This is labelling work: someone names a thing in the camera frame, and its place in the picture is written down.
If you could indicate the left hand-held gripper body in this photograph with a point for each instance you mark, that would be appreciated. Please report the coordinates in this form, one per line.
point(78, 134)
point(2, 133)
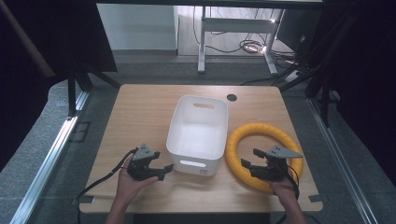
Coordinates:
point(141, 169)

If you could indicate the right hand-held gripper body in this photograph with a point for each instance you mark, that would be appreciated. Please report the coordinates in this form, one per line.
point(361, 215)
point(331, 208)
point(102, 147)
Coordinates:
point(274, 171)

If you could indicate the person's left hand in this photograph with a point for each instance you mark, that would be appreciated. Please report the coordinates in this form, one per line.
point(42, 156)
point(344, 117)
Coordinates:
point(129, 186)

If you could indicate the person's right hand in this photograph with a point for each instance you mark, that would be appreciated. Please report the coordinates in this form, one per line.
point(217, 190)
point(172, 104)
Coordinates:
point(285, 191)

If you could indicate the white plastic basket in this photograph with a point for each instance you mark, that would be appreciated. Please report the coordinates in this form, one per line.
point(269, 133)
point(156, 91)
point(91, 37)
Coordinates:
point(199, 137)

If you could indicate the dark floor hatch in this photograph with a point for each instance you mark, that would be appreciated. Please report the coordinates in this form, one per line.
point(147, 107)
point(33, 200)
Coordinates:
point(80, 132)

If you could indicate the black metal stand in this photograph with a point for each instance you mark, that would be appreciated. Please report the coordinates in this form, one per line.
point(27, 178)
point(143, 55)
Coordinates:
point(72, 90)
point(325, 102)

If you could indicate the white power strip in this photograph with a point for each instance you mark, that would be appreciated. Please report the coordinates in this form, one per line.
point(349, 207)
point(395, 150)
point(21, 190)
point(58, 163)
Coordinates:
point(292, 76)

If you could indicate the black curtain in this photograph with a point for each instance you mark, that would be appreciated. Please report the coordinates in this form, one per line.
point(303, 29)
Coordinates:
point(46, 34)
point(367, 77)

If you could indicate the brown wooden bar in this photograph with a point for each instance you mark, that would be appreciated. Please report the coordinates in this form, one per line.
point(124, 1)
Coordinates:
point(26, 40)

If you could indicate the aluminium floor rail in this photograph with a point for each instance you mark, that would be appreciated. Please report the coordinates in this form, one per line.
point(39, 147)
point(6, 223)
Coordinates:
point(339, 155)
point(46, 161)

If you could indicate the white metal desk frame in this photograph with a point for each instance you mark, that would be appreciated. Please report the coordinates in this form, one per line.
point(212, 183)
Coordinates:
point(236, 25)

